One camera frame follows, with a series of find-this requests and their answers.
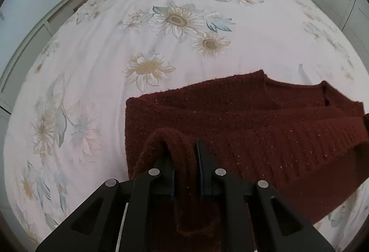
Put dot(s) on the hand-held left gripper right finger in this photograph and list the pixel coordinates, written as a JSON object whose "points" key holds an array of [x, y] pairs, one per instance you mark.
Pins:
{"points": [[202, 174]]}

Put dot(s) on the dark red knitted sweater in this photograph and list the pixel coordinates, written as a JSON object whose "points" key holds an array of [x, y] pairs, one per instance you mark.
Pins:
{"points": [[245, 125]]}

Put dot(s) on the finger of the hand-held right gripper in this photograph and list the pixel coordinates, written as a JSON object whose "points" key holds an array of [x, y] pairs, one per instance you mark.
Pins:
{"points": [[366, 123]]}

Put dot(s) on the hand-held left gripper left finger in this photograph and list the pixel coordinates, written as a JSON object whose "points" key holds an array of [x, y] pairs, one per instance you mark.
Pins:
{"points": [[172, 182]]}

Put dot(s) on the floral bedsheet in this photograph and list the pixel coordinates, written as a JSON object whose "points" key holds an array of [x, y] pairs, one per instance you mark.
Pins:
{"points": [[115, 38]]}

